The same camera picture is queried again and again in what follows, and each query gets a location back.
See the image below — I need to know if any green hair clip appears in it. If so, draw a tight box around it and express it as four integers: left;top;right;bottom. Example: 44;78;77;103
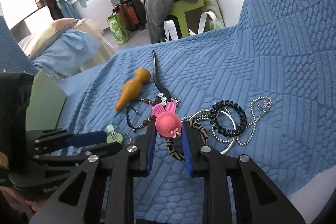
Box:
106;124;123;144

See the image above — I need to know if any silver bangle ring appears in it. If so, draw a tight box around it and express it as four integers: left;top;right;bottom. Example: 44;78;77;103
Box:
187;109;238;155

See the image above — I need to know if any black beige patterned bangle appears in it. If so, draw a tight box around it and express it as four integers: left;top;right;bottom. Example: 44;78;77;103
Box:
166;121;209;161

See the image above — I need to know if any silver ball chain necklace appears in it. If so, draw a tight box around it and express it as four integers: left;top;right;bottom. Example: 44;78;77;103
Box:
181;95;273;147

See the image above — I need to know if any pink hat hair clip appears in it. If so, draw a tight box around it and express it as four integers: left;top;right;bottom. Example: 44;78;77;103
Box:
151;102;182;139

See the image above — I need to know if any red bead cord bracelet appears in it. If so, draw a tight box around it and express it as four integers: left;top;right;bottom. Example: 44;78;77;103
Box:
125;98;158;133

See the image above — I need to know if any black spiral hair tie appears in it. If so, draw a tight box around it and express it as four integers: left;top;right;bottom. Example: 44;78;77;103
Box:
209;99;247;138

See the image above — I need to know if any black hair stick with rhinestones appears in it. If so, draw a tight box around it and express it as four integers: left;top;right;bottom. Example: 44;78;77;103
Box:
151;50;171;106

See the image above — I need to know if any brown wooden gourd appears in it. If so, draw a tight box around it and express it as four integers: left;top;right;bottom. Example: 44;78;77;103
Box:
114;68;150;111

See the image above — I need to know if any green cardboard box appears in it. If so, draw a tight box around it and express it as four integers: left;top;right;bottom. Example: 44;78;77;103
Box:
26;70;67;131

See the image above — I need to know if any light blue pillow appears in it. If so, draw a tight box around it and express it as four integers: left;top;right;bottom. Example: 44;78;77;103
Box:
33;29;101;79

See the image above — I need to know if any blue textured sofa cover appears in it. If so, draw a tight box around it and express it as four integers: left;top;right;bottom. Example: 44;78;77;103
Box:
1;0;335;223

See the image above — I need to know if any beige blanket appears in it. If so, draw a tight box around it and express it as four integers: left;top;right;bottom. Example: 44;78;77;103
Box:
19;18;114;72

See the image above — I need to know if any green shopping bag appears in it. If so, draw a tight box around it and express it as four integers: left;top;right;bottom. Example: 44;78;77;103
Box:
107;13;129;45

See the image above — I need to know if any red suitcase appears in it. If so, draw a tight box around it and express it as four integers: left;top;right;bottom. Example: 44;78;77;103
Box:
113;2;139;32

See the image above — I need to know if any green plastic stool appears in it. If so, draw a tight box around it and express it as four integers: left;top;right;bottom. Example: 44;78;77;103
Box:
165;0;206;39

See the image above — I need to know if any white strapped tote bag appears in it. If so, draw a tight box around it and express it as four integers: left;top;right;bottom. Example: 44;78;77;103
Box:
162;9;222;41

